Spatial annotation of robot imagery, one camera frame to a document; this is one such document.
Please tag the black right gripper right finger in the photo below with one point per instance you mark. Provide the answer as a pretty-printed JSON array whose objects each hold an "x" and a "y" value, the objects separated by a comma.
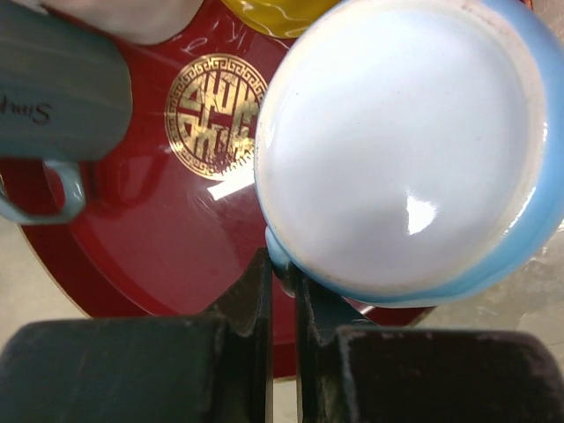
[{"x": 350, "y": 369}]

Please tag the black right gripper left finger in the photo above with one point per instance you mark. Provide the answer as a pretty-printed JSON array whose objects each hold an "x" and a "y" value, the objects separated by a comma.
[{"x": 215, "y": 366}]

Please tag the blue mug white base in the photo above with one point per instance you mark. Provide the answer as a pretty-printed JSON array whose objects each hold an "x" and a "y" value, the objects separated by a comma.
[{"x": 410, "y": 153}]

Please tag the dark teal faceted mug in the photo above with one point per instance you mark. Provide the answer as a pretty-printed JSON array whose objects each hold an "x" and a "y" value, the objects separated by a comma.
[{"x": 65, "y": 98}]

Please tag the pink mug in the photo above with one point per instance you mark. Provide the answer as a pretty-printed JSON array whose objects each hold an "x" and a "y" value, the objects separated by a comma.
[{"x": 144, "y": 22}]

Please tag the yellow mug black handle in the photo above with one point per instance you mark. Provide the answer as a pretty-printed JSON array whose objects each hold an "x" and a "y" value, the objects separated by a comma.
[{"x": 282, "y": 19}]

